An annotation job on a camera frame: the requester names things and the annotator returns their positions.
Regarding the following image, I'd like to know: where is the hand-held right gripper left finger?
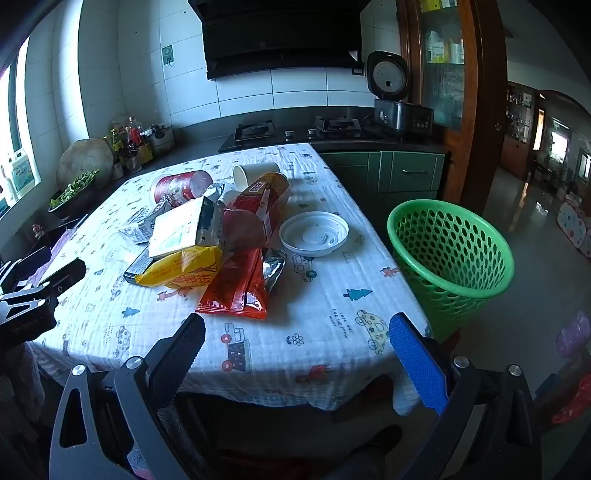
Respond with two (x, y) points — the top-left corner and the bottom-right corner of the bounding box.
(48, 313), (207, 480)

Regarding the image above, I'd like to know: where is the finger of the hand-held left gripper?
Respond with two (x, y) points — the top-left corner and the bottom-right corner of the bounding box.
(38, 257), (88, 293)
(0, 285), (59, 320)

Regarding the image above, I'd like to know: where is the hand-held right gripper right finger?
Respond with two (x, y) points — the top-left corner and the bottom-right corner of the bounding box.
(389, 313), (548, 480)

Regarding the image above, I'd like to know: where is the blue white milk carton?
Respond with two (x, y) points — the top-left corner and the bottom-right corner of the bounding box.
(119, 203), (172, 244)

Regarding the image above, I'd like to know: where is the green plastic waste basket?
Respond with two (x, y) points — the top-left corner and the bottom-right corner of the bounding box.
(387, 199), (515, 343)

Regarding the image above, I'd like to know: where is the small dark packet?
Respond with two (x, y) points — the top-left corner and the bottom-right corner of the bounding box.
(123, 249), (156, 284)

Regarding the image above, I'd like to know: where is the flat red snack packet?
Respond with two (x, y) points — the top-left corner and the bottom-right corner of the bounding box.
(195, 247), (273, 320)

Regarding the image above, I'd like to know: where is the bowl of green vegetables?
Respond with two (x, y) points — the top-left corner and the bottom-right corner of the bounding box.
(48, 170), (101, 220)

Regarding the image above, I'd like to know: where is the yellow snack packet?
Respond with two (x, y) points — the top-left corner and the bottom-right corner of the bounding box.
(136, 246), (223, 289)

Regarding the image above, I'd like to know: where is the round wooden chopping board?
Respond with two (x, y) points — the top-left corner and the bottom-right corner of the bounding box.
(56, 137), (115, 190)

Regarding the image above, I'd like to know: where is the clear plastic cup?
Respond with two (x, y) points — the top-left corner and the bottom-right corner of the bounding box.
(148, 196), (226, 260)

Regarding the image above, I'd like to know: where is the white printed tablecloth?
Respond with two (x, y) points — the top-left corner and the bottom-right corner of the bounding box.
(28, 142), (433, 416)

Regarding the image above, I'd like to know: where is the silver foil wrapper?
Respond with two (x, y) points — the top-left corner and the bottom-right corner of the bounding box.
(261, 247), (287, 294)

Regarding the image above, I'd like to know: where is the red instant noodle cup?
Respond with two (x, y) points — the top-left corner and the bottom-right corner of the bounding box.
(150, 170), (214, 206)

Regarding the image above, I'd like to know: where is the group of condiment bottles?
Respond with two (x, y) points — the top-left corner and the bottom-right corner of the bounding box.
(108, 116), (156, 179)

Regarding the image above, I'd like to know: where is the window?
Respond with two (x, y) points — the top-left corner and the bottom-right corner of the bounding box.
(0, 37), (43, 219)

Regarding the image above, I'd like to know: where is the pink plastic bag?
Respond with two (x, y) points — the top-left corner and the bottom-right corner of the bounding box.
(555, 310), (591, 360)

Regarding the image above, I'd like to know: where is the red plastic bag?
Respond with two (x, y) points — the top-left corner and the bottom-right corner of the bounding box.
(550, 385), (591, 426)

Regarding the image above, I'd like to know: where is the metal utensil container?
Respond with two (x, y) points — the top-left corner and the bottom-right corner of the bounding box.
(150, 124), (175, 156)

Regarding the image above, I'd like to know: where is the crumpled silver wrapper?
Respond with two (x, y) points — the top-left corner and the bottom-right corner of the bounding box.
(203, 182), (239, 205)

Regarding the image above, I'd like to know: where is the white plastic lid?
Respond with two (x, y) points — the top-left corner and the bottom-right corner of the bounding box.
(279, 211), (350, 257)

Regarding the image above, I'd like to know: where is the red orange snack bag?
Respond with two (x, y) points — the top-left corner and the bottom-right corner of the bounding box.
(226, 172), (291, 241)

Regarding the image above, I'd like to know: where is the white paper cup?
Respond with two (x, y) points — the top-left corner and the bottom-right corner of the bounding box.
(232, 161), (281, 191)

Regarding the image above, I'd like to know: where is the green kitchen cabinet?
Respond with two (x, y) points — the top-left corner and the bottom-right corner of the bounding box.
(321, 150), (447, 219)

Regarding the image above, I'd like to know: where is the polka dot play fence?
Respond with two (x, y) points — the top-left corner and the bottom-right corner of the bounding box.
(556, 194), (591, 259)

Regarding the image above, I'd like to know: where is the black gas stove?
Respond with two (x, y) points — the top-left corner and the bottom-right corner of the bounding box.
(218, 116), (384, 154)

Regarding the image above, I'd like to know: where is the black rice cooker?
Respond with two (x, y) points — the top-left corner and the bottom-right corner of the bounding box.
(366, 51), (435, 142)

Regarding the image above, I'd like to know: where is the wooden glass door cabinet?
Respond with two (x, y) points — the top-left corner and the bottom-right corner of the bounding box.
(396, 0), (509, 214)

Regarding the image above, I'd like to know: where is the black range hood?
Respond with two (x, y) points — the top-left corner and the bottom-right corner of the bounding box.
(187, 0), (363, 82)

